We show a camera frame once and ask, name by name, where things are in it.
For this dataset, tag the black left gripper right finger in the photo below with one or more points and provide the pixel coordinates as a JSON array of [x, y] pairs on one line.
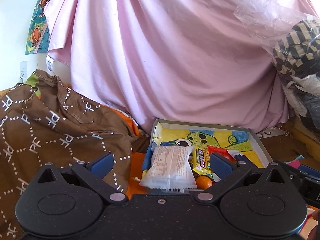
[[231, 175]]

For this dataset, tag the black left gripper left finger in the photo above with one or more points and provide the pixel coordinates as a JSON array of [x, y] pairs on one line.
[[92, 174]]

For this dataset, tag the red snack packet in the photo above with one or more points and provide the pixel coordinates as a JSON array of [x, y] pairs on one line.
[[222, 152]]

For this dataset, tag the white toast bread pack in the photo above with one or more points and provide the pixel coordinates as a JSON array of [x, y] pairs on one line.
[[170, 169]]

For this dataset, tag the dark blue snack stick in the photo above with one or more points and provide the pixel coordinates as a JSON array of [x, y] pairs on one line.
[[240, 157]]

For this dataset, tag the yellow purple snack bar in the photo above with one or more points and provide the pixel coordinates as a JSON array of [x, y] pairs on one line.
[[200, 162]]

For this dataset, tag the orange tangerine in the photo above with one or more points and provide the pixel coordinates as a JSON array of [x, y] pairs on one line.
[[203, 182]]

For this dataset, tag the grey cartoon tray box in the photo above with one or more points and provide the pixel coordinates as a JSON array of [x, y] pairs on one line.
[[233, 139]]

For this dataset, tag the brown patterned fabric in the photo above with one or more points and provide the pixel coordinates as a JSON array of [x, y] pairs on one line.
[[43, 120]]

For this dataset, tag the pink hanging sheet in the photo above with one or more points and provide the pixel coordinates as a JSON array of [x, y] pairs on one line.
[[184, 60]]

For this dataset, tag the plastic bag of clothes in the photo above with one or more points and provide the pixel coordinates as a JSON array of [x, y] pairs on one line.
[[292, 39]]

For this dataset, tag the wooden bed frame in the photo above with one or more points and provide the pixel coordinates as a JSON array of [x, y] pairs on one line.
[[300, 132]]

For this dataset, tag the white wall outlet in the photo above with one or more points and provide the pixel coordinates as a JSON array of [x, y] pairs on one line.
[[23, 71]]

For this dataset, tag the colourful wall poster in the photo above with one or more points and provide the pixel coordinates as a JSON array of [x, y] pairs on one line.
[[38, 35]]

